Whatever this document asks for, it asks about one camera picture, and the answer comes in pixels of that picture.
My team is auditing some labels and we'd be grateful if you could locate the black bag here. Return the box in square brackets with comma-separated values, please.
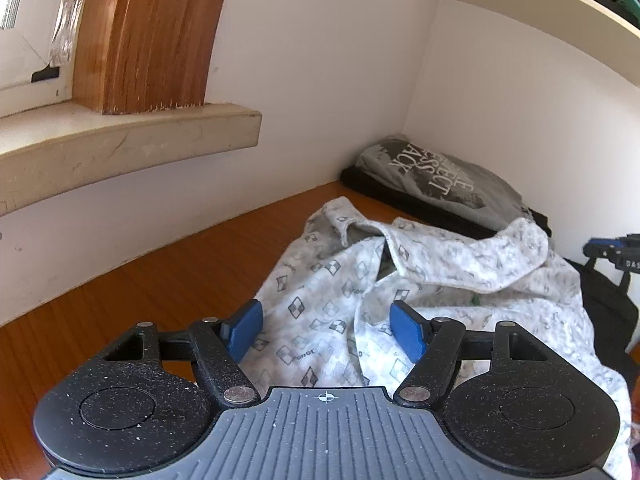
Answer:
[565, 255, 640, 376]

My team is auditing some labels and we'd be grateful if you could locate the grey printed folded t-shirt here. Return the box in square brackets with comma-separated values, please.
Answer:
[356, 135, 535, 231]

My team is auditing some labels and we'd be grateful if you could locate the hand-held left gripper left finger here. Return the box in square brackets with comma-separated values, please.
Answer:
[102, 299, 264, 407]

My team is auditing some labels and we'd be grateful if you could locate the white checker-print pajama garment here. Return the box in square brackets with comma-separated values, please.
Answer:
[255, 197, 633, 478]

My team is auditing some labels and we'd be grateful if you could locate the clear blind cord pull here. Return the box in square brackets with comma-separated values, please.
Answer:
[50, 0, 93, 68]

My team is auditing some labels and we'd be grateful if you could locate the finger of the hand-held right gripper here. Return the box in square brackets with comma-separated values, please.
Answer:
[583, 237, 623, 261]

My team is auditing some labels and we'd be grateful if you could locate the beige stone window sill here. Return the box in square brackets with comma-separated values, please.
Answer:
[0, 103, 263, 216]

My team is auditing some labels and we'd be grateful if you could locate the black folded garment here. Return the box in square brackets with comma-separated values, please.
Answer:
[341, 165, 553, 251]

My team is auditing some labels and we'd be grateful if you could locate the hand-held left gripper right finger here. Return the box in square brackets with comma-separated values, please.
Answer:
[389, 300, 549, 408]

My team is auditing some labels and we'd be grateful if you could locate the white window sash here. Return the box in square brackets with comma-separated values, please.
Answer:
[0, 0, 76, 116]

